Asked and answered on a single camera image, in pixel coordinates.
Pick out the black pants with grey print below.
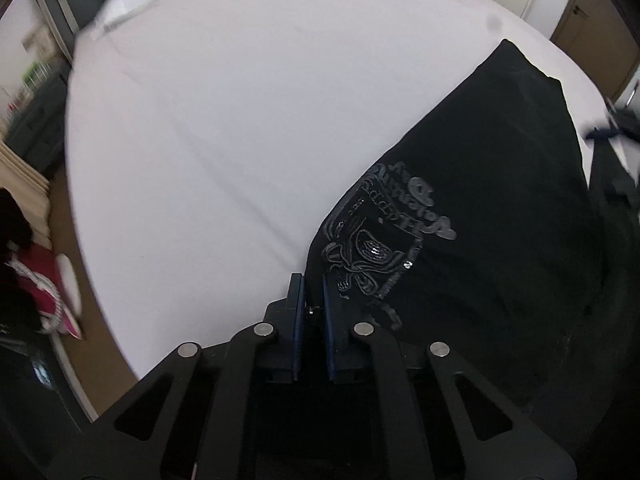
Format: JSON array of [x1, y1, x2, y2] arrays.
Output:
[[306, 41, 639, 434]]

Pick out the red and white bag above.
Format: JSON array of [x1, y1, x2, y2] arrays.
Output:
[[9, 244, 82, 340]]

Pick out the beige curtain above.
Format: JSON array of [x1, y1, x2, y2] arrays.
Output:
[[0, 142, 52, 249]]

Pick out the dark bedside table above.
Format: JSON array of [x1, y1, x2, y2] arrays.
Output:
[[0, 58, 74, 181]]

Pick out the brown wooden door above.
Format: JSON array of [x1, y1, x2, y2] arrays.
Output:
[[551, 0, 639, 101]]

